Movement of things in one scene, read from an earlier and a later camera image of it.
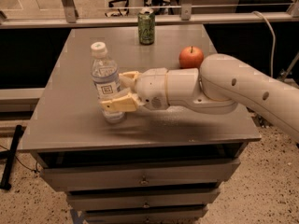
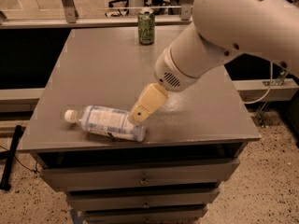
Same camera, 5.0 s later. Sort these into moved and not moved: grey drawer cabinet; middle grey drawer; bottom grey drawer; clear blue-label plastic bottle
Moved: clear blue-label plastic bottle
Not moved: grey drawer cabinet; bottom grey drawer; middle grey drawer
